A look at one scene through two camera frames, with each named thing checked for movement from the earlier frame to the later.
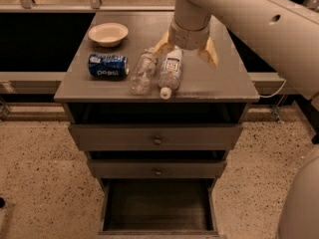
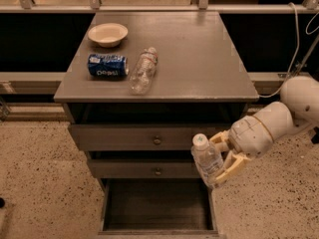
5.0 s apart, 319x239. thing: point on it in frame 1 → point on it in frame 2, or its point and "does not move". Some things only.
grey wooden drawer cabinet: (156, 127) does not move
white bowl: (108, 35) does not move
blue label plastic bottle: (170, 74) → (206, 158)
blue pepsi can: (108, 66) does not move
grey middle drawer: (157, 168) does not move
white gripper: (189, 37) → (249, 135)
